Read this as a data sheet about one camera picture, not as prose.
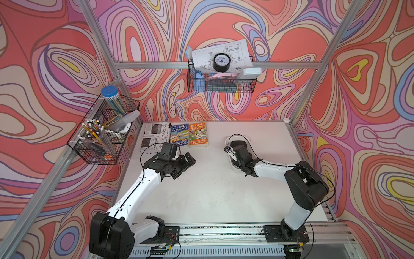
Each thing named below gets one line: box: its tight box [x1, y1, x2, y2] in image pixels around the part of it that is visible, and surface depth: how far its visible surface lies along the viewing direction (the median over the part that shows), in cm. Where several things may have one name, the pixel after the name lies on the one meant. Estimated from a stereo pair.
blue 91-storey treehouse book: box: [169, 123, 190, 147], surface depth 113 cm
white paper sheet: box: [191, 38, 254, 72], surface depth 84 cm
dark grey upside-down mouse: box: [230, 140, 247, 151], surface depth 105 cm
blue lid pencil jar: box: [100, 85, 128, 117], surface depth 74 cm
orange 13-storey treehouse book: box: [188, 121, 209, 148], surface depth 110 cm
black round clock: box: [212, 52, 231, 73], surface depth 80 cm
